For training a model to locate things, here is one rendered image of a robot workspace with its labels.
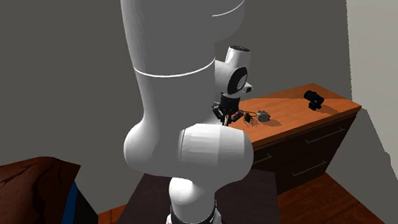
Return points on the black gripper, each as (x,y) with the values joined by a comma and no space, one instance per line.
(229,104)

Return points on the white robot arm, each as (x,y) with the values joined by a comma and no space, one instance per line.
(171,109)

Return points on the small black wiry object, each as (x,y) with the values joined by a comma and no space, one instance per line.
(249,118)

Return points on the small grey box-shaped object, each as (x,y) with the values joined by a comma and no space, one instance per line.
(263,116)

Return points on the wooden chest of drawers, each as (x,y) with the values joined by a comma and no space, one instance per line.
(298,120)

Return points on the dark robot stand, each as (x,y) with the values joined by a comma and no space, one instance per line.
(251,204)

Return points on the black camera-shaped object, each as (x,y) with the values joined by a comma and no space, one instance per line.
(313,98)

